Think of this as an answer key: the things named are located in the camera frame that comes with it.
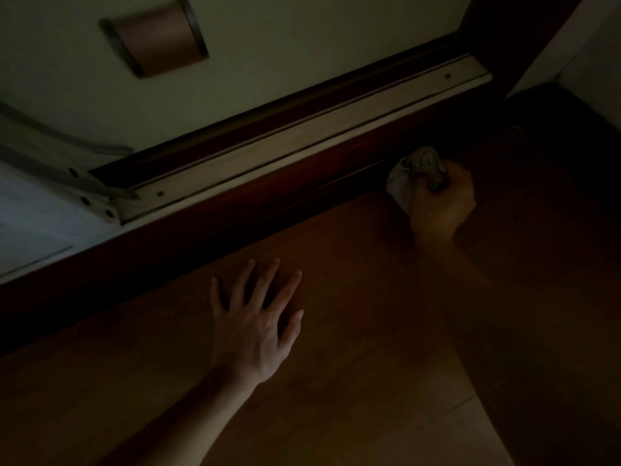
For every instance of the person's left hand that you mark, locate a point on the person's left hand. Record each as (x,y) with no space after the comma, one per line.
(247,339)

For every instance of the person's right hand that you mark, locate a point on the person's right hand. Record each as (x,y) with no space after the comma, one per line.
(441,213)

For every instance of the grey cleaning cloth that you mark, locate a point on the grey cleaning cloth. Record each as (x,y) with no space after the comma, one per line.
(400,186)

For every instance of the black baseboard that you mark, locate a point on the black baseboard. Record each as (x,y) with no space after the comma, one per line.
(145,279)
(572,135)

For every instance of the person's right forearm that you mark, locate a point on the person's right forearm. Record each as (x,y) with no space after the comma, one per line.
(533,359)

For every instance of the person's left forearm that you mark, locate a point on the person's left forearm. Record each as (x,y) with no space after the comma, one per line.
(184,422)

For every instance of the brown inner wooden strip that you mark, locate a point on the brown inner wooden strip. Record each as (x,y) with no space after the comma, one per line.
(291,113)

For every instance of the white louvered sliding door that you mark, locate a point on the white louvered sliding door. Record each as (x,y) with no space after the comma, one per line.
(39,228)

